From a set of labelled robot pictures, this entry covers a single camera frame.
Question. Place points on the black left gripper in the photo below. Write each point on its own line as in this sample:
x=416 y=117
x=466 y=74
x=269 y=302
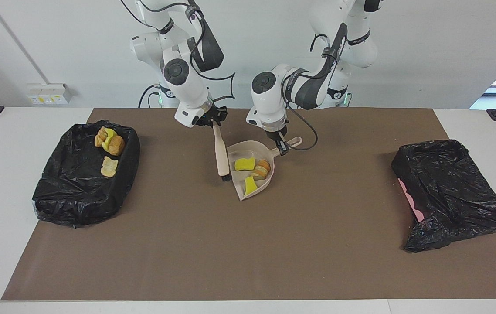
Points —
x=277 y=133

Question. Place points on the orange toy croissant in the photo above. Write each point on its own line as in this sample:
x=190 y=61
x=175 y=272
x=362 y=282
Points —
x=100 y=137

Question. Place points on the beige hand brush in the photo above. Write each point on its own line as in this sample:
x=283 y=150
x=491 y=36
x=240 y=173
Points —
x=221 y=152

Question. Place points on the brown table mat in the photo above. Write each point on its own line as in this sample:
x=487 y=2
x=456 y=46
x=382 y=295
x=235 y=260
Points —
x=317 y=261

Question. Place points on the notched yellow sponge piece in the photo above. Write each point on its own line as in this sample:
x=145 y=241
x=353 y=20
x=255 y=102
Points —
x=109 y=133

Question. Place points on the beige plastic dustpan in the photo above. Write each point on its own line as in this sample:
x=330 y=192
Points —
x=241 y=185

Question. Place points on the white wall socket box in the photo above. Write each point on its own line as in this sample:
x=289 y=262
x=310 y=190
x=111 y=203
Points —
x=49 y=93

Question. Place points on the pale sponge piece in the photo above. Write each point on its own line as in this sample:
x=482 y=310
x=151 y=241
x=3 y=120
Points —
x=109 y=166

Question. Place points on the pink plastic bin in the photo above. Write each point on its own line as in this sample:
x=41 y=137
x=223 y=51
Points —
x=410 y=199

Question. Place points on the yellow sponge wedge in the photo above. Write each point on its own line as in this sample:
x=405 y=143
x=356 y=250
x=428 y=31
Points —
x=250 y=185

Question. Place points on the tan sponge piece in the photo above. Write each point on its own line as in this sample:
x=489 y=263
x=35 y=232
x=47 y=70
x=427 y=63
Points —
x=262 y=170

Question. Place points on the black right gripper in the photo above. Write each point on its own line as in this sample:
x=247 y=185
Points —
x=211 y=117

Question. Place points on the brown bread nugget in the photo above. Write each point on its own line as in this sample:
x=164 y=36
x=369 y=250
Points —
x=117 y=146

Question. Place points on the green and yellow sponge piece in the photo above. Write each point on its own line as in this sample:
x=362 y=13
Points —
x=244 y=164

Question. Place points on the black bag lined bin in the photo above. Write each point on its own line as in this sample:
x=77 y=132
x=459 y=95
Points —
x=73 y=192

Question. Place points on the crumpled black trash bag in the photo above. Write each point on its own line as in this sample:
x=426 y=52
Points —
x=448 y=183

